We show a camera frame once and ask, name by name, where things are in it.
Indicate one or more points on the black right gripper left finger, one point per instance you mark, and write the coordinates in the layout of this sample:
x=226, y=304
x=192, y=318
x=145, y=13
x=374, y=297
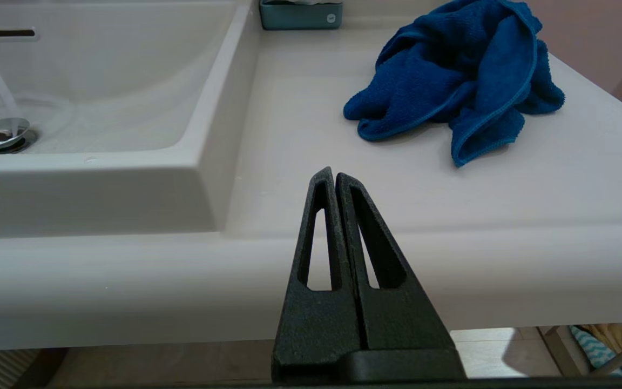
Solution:
x=316, y=324

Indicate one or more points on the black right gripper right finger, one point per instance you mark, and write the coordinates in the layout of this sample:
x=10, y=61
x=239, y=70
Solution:
x=397, y=324

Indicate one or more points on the blue microfibre cloth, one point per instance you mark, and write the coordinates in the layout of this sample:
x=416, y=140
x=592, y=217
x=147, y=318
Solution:
x=451, y=70

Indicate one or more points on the white ceramic sink basin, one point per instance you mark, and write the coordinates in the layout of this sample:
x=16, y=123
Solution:
x=100, y=81

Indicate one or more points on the teal striped cloth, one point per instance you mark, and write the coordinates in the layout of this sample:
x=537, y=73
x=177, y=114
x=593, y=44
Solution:
x=592, y=351

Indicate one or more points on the yellow cloth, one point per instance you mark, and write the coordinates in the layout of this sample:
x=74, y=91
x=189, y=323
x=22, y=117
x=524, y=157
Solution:
x=613, y=337

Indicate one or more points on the blue soap dish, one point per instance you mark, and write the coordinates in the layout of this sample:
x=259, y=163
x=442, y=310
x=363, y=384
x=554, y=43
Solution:
x=300, y=17

